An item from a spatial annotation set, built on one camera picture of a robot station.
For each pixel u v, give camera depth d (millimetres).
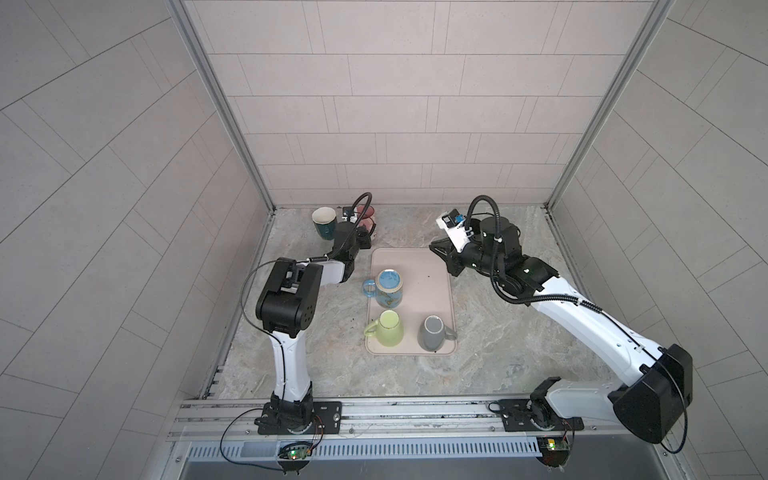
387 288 825
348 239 724
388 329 767
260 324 526
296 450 642
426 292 934
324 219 1011
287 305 518
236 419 707
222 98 859
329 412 722
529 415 705
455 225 609
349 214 843
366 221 991
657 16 711
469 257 620
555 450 681
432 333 756
